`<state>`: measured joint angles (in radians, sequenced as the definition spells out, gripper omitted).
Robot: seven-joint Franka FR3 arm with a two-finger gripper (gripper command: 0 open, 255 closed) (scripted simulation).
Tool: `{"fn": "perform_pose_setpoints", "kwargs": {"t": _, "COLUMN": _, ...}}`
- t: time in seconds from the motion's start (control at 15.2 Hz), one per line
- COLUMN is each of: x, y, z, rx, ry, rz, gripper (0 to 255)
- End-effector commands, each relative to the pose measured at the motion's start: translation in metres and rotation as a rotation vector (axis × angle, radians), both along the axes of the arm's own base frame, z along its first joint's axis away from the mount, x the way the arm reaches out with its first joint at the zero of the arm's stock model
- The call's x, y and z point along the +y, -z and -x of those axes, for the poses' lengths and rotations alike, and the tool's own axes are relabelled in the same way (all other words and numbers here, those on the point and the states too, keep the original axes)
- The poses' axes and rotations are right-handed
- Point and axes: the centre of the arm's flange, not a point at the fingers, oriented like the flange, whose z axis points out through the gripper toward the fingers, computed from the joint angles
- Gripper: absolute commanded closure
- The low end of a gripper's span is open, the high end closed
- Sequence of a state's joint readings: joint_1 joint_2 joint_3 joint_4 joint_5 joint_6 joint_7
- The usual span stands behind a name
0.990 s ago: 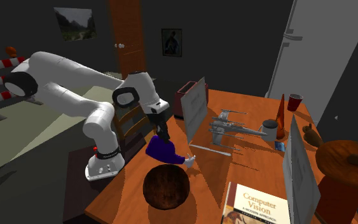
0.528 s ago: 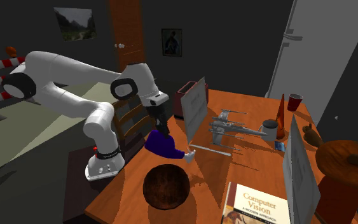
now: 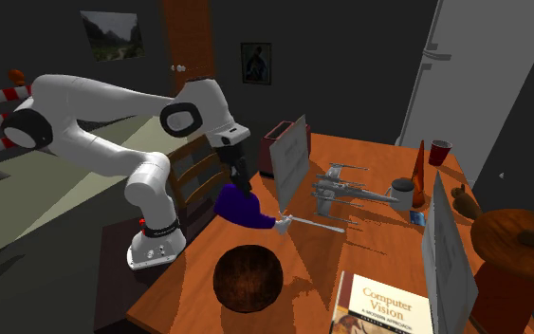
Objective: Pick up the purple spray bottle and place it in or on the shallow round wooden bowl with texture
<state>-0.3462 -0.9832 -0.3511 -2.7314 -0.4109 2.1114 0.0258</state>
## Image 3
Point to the red cup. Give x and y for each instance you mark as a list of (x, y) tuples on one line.
[(439, 152)]

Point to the dark red box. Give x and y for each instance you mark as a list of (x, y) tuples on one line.
[(266, 148)]

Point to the grey refrigerator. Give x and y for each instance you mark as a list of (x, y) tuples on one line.
[(474, 69)]

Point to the brown figure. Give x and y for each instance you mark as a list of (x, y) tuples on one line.
[(465, 203)]

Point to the landscape wall picture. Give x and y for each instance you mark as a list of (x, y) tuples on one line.
[(111, 37)]

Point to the computer vision book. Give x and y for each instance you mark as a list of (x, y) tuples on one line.
[(382, 307)]

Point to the grey mug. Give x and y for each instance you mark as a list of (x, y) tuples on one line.
[(404, 194)]

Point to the round wooden stool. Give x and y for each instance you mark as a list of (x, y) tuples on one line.
[(507, 240)]

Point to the large grey upright panel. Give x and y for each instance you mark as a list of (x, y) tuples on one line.
[(447, 263)]

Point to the orange wooden table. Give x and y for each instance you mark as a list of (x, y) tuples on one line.
[(377, 250)]

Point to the small blue object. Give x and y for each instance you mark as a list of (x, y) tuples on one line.
[(417, 217)]

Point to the purple sleeved hand with wand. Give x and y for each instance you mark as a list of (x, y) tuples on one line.
[(243, 210)]

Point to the orange door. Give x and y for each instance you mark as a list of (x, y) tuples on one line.
[(188, 41)]

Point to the dark portrait wall picture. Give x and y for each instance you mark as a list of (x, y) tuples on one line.
[(256, 63)]

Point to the orange cone vase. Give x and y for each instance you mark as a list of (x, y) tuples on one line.
[(419, 180)]

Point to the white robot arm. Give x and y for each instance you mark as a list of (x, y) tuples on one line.
[(86, 99)]

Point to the dark robot stand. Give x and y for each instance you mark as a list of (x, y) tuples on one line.
[(114, 277)]

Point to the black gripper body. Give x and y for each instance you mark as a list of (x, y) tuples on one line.
[(236, 164)]

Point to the grey toy spaceship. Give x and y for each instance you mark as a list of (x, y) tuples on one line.
[(340, 189)]

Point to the wooden chair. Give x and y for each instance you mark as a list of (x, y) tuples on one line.
[(197, 171)]

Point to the small grey upright panel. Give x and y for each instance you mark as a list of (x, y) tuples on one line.
[(289, 162)]

